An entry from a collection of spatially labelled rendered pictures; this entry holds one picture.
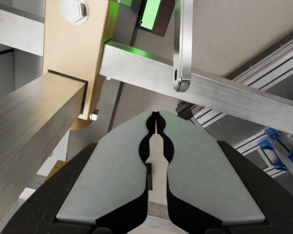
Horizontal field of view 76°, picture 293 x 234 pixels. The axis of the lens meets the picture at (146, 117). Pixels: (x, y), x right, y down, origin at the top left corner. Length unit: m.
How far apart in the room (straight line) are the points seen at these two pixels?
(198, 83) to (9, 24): 0.18
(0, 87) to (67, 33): 0.33
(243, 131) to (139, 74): 0.92
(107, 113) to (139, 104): 0.76
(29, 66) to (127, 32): 0.25
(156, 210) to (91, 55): 0.28
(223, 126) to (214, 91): 0.82
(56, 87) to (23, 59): 0.33
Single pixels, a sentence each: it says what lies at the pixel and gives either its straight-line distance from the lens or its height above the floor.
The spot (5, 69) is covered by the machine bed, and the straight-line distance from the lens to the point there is 0.50.
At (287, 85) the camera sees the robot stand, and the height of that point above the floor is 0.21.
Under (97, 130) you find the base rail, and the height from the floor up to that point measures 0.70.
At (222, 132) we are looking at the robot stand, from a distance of 1.03.
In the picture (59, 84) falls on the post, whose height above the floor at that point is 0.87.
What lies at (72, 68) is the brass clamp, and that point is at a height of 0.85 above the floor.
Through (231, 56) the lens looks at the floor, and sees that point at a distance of 1.12.
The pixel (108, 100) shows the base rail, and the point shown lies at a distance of 0.36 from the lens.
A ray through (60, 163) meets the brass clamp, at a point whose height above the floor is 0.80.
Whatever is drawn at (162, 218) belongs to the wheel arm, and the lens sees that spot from 0.37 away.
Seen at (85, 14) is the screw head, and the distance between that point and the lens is 0.18.
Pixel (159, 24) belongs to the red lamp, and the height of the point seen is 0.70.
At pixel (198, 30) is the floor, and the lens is 1.05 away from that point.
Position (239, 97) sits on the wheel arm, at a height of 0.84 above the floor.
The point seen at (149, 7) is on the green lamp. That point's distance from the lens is 0.32.
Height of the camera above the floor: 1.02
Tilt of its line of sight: 61 degrees down
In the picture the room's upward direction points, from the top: 176 degrees counter-clockwise
